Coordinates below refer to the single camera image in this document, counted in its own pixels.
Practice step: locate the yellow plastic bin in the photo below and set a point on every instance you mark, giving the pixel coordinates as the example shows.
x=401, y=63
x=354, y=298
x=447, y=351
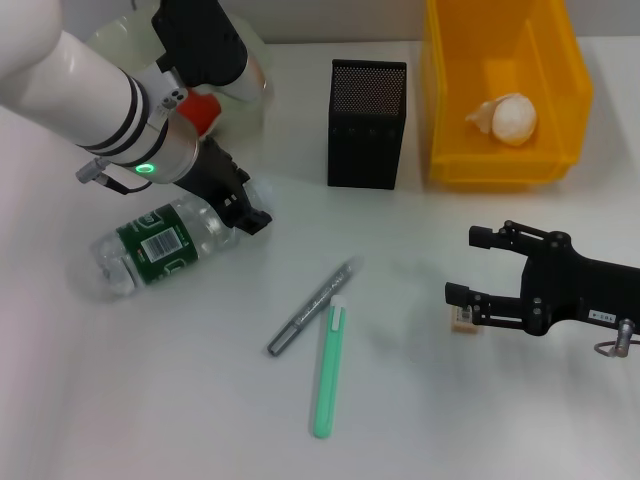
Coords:
x=500, y=170

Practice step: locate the beige eraser with barcode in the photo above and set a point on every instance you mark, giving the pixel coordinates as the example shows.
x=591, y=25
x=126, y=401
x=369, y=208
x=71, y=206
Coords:
x=462, y=325

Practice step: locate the red-orange fruit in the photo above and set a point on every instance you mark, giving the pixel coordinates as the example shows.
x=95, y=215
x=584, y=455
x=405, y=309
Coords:
x=202, y=112

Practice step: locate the pale green glass fruit plate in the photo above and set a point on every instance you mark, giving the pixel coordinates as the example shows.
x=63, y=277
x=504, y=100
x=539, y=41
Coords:
x=120, y=45

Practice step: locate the clear green-label water bottle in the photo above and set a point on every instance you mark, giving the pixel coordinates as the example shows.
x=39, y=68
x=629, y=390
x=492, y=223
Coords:
x=160, y=245

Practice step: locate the black mesh pen holder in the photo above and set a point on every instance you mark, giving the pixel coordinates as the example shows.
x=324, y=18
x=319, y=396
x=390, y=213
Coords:
x=367, y=150

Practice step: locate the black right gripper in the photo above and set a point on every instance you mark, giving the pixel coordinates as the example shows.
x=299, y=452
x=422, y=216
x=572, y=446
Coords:
x=590, y=290

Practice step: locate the grey marker pen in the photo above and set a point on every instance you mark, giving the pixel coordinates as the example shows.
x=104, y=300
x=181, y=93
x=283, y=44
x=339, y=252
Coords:
x=315, y=305

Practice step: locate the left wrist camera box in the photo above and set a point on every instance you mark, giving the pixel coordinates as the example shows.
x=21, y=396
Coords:
x=200, y=40

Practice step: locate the white paper ball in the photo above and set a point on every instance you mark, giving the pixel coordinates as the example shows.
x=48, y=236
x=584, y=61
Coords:
x=515, y=120

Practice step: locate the mint green pen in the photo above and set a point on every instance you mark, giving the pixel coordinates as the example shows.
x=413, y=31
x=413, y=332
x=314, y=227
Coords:
x=327, y=370

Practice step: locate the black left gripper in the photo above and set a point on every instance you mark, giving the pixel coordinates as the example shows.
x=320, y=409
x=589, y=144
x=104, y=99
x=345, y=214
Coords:
x=215, y=175

